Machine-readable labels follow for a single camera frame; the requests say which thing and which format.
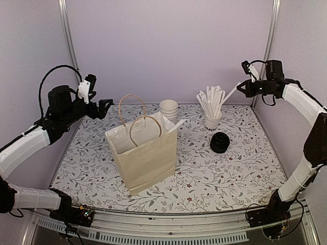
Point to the right aluminium frame post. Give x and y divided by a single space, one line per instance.
270 41

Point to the aluminium front rail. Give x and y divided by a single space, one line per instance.
123 227

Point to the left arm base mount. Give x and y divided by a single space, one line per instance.
81 216

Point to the floral table mat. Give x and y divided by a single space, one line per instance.
204 181

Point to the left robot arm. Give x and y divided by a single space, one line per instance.
66 107

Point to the left aluminium frame post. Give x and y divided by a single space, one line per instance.
63 12

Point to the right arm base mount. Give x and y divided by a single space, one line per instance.
276 215

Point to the kraft paper bag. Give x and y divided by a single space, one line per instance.
143 151

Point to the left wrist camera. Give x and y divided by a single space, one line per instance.
86 88

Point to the aluminium frame post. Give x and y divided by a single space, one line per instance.
63 12
270 41

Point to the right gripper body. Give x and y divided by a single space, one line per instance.
264 91

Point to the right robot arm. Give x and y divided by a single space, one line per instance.
314 114

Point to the bundle of wrapped white straws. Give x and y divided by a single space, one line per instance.
212 100

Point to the stack of black lids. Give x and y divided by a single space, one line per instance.
219 142

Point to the stack of white paper cups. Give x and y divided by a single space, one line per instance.
169 109

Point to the white cup holding straws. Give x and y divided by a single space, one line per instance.
212 123

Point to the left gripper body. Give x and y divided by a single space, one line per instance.
92 113

